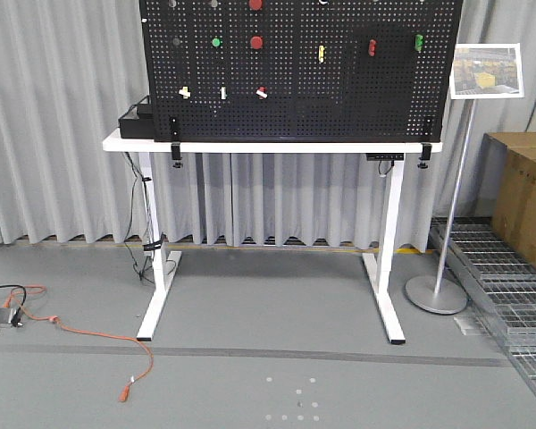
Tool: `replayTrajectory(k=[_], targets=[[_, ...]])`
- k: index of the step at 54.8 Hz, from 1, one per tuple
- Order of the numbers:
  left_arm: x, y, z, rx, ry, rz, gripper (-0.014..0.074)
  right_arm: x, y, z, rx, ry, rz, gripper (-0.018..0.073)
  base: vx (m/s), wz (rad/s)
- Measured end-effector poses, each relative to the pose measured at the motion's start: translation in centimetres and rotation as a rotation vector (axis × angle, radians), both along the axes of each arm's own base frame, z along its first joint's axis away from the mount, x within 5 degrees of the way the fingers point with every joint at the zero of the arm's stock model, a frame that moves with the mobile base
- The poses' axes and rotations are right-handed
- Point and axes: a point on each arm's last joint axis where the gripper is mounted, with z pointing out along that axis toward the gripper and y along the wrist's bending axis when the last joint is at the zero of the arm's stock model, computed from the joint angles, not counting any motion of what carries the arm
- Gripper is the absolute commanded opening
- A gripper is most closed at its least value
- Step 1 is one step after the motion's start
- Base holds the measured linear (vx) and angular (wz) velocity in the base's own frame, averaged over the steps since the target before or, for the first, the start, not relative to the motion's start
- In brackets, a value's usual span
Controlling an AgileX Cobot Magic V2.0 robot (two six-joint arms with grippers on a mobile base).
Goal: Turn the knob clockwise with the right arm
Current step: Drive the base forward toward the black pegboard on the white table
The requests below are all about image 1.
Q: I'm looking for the white cross-shaped switch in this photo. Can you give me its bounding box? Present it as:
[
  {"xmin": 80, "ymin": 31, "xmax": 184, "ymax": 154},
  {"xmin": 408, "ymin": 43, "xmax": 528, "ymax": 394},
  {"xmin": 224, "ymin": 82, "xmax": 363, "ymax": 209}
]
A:
[{"xmin": 179, "ymin": 87, "xmax": 191, "ymax": 98}]

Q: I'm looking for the grey floor power box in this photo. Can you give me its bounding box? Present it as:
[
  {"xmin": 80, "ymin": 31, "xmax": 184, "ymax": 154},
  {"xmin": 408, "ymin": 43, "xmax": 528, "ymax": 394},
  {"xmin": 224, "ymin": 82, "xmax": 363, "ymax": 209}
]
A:
[{"xmin": 0, "ymin": 307, "xmax": 16, "ymax": 327}]

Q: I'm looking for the lower red round push button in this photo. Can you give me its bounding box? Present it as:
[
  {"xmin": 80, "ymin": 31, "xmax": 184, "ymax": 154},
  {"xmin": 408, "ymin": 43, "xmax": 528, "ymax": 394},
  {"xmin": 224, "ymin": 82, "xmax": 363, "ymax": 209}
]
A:
[{"xmin": 250, "ymin": 36, "xmax": 264, "ymax": 50}]

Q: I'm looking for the green toggle switch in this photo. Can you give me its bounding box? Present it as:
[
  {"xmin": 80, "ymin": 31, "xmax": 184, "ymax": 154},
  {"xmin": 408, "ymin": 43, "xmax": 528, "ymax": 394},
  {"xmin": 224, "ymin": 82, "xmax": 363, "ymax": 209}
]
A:
[{"xmin": 415, "ymin": 34, "xmax": 424, "ymax": 53}]

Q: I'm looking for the metal sign stand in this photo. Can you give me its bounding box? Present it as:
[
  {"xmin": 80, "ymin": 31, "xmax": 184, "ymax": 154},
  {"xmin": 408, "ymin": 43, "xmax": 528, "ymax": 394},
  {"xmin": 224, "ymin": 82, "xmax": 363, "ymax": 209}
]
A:
[{"xmin": 405, "ymin": 99, "xmax": 477, "ymax": 315}]

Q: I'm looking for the red round push button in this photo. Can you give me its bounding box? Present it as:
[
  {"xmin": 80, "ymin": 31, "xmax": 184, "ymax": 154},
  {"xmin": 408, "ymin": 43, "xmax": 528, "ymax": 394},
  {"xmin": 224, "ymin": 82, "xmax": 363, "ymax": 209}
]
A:
[
  {"xmin": 250, "ymin": 36, "xmax": 264, "ymax": 50},
  {"xmin": 248, "ymin": 0, "xmax": 263, "ymax": 11}
]

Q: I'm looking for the white standing desk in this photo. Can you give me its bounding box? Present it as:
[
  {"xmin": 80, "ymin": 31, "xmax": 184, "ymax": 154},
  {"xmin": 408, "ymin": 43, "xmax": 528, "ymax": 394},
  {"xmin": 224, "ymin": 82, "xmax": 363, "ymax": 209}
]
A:
[{"xmin": 102, "ymin": 129, "xmax": 443, "ymax": 345}]

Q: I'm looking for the metal floor grating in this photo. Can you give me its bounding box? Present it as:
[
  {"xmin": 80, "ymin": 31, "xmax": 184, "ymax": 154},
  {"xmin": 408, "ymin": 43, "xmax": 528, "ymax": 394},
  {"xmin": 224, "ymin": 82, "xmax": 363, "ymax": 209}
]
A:
[{"xmin": 447, "ymin": 222, "xmax": 536, "ymax": 396}]

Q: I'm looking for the black desk power cable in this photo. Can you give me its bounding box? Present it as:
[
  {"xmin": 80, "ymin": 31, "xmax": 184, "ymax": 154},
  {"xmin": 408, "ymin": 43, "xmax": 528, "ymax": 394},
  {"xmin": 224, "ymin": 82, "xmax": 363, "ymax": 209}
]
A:
[{"xmin": 122, "ymin": 151, "xmax": 179, "ymax": 284}]

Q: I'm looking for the brown cardboard box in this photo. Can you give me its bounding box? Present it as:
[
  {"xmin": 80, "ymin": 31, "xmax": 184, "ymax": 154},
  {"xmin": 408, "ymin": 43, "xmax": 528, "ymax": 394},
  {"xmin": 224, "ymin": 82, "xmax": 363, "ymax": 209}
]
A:
[{"xmin": 488, "ymin": 132, "xmax": 536, "ymax": 268}]

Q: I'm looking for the black perforated pegboard panel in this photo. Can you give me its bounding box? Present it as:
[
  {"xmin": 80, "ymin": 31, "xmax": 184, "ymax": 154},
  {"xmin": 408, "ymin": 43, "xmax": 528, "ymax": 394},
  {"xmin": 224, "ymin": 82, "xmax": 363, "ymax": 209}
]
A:
[{"xmin": 139, "ymin": 1, "xmax": 463, "ymax": 143}]

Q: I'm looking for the black desk control panel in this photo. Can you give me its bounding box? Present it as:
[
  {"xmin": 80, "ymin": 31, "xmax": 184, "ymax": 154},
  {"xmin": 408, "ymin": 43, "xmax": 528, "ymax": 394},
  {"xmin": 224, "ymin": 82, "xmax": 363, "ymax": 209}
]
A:
[{"xmin": 366, "ymin": 153, "xmax": 405, "ymax": 162}]

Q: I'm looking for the red and white switch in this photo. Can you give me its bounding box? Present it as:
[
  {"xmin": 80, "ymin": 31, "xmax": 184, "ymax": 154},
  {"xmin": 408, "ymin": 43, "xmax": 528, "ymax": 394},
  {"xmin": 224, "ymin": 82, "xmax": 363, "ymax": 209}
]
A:
[{"xmin": 256, "ymin": 87, "xmax": 267, "ymax": 99}]

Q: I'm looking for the black box on desk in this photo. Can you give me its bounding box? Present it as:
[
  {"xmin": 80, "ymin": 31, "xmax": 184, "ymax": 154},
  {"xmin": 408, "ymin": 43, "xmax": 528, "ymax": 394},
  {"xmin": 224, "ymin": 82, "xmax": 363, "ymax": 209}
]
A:
[{"xmin": 118, "ymin": 95, "xmax": 155, "ymax": 139}]

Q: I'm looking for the upper red round push button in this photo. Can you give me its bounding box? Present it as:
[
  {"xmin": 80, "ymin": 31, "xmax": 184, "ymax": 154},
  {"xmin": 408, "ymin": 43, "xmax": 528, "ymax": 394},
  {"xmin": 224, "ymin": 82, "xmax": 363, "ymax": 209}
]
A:
[{"xmin": 248, "ymin": 0, "xmax": 263, "ymax": 11}]

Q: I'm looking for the right black board clamp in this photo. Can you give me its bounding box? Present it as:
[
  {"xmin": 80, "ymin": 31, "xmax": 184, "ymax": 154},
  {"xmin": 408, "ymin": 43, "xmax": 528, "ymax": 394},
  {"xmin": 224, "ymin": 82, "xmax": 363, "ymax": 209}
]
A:
[{"xmin": 417, "ymin": 115, "xmax": 435, "ymax": 171}]

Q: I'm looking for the printed photo sign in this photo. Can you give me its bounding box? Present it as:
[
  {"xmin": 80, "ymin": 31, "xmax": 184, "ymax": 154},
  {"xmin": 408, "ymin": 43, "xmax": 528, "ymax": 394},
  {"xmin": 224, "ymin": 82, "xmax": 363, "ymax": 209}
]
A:
[{"xmin": 449, "ymin": 44, "xmax": 524, "ymax": 100}]

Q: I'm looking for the red toggle switch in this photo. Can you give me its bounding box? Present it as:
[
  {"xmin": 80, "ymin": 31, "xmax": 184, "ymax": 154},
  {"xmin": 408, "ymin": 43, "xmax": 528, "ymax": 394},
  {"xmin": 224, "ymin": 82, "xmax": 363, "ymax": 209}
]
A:
[{"xmin": 368, "ymin": 39, "xmax": 377, "ymax": 57}]

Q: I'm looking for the orange extension cable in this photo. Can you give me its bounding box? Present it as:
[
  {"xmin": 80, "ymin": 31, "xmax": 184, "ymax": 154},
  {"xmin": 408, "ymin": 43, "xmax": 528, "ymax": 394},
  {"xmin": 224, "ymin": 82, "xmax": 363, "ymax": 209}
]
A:
[{"xmin": 7, "ymin": 285, "xmax": 155, "ymax": 403}]

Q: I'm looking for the grey curtain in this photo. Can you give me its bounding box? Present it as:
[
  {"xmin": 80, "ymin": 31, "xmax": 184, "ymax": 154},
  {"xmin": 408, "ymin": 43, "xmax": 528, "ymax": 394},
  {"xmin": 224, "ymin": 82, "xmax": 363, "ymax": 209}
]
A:
[{"xmin": 0, "ymin": 1, "xmax": 536, "ymax": 248}]

